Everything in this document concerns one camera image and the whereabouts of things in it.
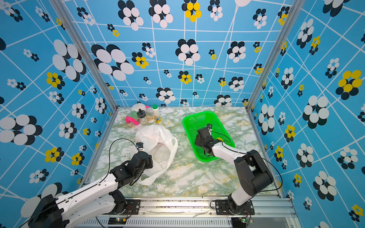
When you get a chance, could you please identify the translucent white plastic bag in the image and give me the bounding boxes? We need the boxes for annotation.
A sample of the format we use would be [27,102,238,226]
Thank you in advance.
[135,124,178,186]

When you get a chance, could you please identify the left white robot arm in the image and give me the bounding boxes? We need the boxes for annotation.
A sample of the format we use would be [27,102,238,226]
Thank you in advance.
[25,151,153,228]

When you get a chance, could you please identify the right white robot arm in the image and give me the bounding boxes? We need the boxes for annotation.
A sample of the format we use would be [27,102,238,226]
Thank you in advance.
[195,127,274,214]

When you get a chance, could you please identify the green plastic basket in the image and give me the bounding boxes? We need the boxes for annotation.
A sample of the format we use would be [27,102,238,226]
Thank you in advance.
[182,111,235,162]

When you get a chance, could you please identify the glass jar black lid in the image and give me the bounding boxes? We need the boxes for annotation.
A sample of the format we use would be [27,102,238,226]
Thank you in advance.
[137,109,148,125]

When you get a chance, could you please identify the pink green plush toy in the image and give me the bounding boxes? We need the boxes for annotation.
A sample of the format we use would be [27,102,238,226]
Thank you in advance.
[125,111,139,126]

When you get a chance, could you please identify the white bottle green cap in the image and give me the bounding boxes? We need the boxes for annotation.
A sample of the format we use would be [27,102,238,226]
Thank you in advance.
[152,104,160,117]

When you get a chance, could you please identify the white plush toy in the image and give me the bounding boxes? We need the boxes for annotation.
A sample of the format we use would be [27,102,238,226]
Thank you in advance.
[131,103,149,112]

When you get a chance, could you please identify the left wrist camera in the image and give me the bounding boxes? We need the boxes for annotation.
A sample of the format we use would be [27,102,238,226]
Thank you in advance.
[136,142,144,150]

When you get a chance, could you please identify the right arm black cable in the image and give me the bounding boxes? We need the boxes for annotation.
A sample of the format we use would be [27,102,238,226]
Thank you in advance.
[208,131,283,193]

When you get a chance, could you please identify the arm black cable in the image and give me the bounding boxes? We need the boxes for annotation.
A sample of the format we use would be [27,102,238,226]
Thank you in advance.
[17,138,143,228]
[208,131,283,193]

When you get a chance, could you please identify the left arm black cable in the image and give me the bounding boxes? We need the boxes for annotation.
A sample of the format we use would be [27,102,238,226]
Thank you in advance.
[17,138,143,228]

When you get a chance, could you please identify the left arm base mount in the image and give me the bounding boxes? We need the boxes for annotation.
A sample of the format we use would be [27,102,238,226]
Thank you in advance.
[105,199,141,216]

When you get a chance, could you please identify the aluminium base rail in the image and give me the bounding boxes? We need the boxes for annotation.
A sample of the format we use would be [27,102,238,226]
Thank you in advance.
[74,196,301,228]

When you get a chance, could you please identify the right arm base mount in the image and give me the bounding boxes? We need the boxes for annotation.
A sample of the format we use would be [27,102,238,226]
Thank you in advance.
[213,199,255,216]

